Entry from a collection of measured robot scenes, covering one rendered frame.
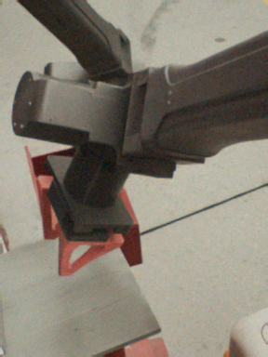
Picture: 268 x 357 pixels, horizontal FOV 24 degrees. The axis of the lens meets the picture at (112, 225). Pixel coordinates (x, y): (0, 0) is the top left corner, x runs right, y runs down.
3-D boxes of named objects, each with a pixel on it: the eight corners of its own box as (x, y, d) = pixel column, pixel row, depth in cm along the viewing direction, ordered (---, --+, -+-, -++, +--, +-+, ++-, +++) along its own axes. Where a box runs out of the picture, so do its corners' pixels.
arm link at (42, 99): (182, 179, 51) (198, 74, 50) (51, 156, 45) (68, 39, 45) (117, 176, 61) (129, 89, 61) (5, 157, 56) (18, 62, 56)
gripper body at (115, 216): (71, 237, 59) (100, 178, 54) (40, 167, 65) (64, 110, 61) (128, 238, 62) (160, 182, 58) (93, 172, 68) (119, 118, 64)
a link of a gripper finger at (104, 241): (42, 291, 63) (73, 226, 58) (22, 242, 68) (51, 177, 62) (99, 289, 67) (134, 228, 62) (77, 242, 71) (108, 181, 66)
